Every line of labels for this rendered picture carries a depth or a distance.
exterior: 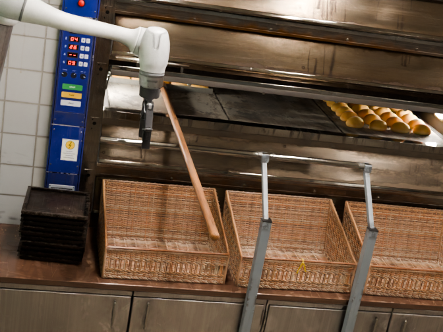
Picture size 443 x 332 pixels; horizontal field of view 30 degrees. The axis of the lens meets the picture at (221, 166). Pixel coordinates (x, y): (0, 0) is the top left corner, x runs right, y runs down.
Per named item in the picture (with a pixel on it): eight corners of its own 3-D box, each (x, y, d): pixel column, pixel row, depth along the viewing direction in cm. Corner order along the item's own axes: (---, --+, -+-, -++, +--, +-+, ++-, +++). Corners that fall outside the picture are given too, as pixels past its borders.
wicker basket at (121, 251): (93, 230, 399) (100, 177, 390) (207, 238, 412) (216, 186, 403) (99, 278, 355) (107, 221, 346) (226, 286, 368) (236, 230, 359)
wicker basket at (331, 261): (214, 239, 412) (223, 188, 403) (321, 246, 425) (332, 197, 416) (234, 288, 368) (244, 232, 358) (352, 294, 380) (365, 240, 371)
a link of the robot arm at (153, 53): (167, 76, 292) (166, 67, 304) (173, 31, 287) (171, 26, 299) (137, 72, 290) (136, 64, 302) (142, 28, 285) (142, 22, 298)
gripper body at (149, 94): (138, 82, 301) (136, 107, 304) (140, 87, 293) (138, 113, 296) (159, 84, 302) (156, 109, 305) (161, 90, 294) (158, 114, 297)
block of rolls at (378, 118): (315, 94, 476) (317, 85, 474) (393, 103, 486) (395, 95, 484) (347, 128, 420) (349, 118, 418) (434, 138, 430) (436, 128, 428)
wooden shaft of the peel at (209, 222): (219, 242, 269) (220, 234, 268) (209, 242, 268) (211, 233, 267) (165, 92, 426) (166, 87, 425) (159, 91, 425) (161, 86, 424)
